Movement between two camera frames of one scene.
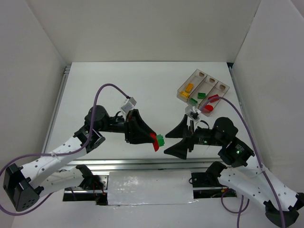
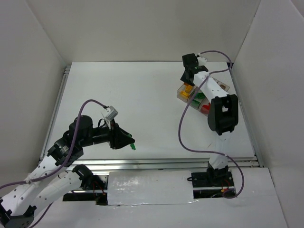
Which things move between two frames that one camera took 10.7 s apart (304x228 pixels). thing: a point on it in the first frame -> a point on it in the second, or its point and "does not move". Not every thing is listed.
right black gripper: [190, 137] -> [186, 77]
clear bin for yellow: [189, 86] does not move
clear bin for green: [202, 91] does not move
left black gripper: [128, 129] -> [114, 138]
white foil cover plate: [150, 187] does not move
